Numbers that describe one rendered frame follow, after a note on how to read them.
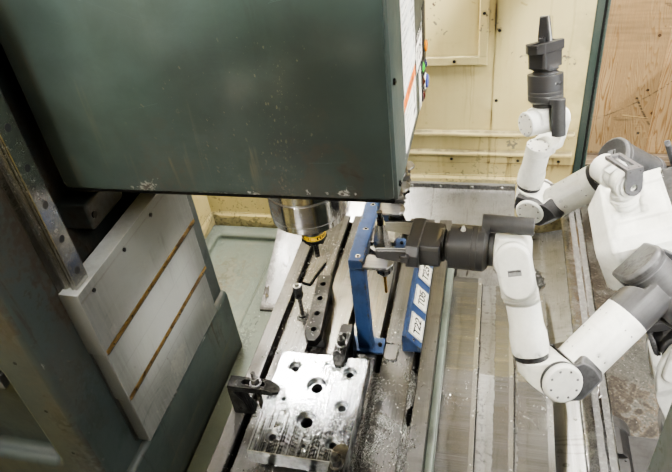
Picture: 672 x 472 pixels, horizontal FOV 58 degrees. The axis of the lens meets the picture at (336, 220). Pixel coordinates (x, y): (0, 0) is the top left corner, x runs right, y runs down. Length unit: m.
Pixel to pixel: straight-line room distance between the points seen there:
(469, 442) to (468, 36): 1.23
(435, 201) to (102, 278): 1.37
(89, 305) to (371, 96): 0.73
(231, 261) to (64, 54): 1.62
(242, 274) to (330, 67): 1.68
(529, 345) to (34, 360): 0.95
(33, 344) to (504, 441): 1.16
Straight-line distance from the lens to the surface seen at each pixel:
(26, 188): 1.20
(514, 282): 1.17
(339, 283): 1.92
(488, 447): 1.74
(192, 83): 1.03
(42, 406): 1.47
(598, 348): 1.29
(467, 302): 2.07
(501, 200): 2.35
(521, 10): 2.07
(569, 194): 1.75
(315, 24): 0.92
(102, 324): 1.40
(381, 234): 1.49
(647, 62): 3.91
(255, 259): 2.57
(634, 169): 1.39
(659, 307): 1.32
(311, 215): 1.16
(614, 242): 1.43
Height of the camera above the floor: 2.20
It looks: 37 degrees down
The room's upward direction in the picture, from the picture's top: 8 degrees counter-clockwise
